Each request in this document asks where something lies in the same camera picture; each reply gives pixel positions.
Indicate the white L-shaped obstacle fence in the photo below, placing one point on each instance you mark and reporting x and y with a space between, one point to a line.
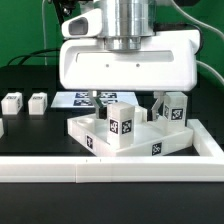
206 166

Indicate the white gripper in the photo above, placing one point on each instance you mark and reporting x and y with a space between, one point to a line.
107 51

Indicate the white marker plate with tags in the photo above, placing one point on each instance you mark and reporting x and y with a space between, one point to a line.
81 99

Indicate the white square table top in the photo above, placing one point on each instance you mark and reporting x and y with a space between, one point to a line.
150 138

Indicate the white block at left edge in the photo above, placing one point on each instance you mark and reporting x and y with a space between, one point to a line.
1 128

